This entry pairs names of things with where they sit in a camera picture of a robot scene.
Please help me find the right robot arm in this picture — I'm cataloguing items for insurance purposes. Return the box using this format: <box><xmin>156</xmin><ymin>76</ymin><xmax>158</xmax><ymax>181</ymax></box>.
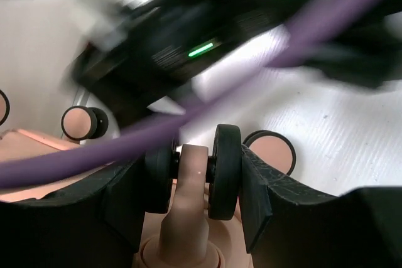
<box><xmin>71</xmin><ymin>0</ymin><xmax>401</xmax><ymax>127</ymax></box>

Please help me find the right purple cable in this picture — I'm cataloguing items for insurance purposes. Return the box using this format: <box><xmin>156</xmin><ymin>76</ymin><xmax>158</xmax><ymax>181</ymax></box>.
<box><xmin>0</xmin><ymin>0</ymin><xmax>402</xmax><ymax>189</ymax></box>

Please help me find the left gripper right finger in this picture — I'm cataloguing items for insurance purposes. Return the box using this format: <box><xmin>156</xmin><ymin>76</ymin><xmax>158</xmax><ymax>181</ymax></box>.
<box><xmin>240</xmin><ymin>147</ymin><xmax>401</xmax><ymax>267</ymax></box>

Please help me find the pink hardshell suitcase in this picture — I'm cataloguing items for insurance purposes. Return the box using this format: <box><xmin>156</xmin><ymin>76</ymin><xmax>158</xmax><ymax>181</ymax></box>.
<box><xmin>0</xmin><ymin>88</ymin><xmax>298</xmax><ymax>268</ymax></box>

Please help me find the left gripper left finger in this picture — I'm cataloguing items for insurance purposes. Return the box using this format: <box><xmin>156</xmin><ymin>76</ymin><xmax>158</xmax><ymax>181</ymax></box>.
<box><xmin>1</xmin><ymin>159</ymin><xmax>144</xmax><ymax>267</ymax></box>

